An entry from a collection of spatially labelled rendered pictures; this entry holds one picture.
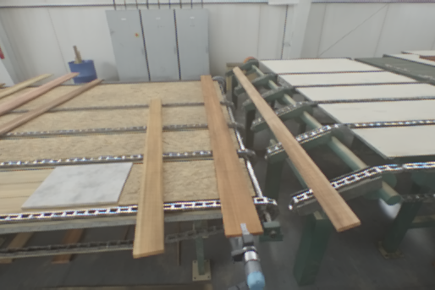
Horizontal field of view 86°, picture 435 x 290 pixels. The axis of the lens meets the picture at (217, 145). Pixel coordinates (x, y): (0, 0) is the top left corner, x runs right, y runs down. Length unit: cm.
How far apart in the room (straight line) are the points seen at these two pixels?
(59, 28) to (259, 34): 535
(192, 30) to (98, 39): 263
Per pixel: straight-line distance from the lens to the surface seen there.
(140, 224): 146
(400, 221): 254
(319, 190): 163
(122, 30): 682
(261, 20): 744
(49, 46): 821
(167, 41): 664
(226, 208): 147
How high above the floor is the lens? 191
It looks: 29 degrees down
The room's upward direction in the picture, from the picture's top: 1 degrees counter-clockwise
